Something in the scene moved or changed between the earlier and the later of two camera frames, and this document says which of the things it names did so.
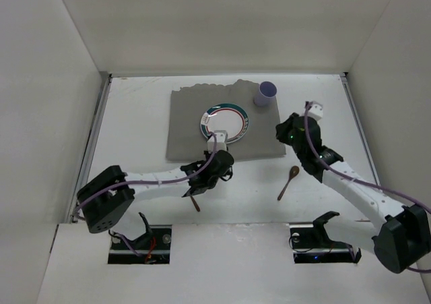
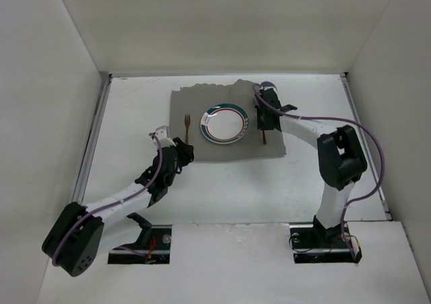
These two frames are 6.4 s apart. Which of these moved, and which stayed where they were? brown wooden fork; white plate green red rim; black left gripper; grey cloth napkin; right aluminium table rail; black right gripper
Moved: brown wooden fork; black right gripper; black left gripper
Stayed: white plate green red rim; grey cloth napkin; right aluminium table rail
